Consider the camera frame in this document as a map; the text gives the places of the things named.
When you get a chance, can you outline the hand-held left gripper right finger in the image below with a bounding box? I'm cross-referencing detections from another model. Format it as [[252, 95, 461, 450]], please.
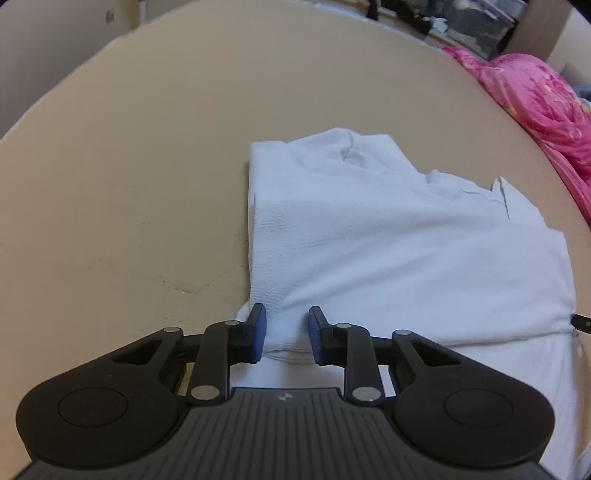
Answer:
[[308, 305, 467, 407]]

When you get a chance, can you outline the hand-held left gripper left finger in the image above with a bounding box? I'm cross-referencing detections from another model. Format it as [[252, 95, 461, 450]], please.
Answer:
[[111, 303, 267, 407]]

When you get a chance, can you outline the white shirt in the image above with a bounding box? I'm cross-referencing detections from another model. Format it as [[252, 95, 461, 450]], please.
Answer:
[[229, 128, 585, 480]]

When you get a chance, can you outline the pile of dark clothes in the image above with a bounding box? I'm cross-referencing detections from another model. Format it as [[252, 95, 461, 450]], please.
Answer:
[[365, 0, 430, 29]]

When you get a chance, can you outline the pink quilt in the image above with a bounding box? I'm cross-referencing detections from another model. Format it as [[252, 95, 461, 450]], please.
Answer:
[[441, 45, 591, 217]]

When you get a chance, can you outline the clear plastic storage box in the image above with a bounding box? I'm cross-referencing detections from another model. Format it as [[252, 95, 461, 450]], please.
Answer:
[[441, 0, 528, 44]]

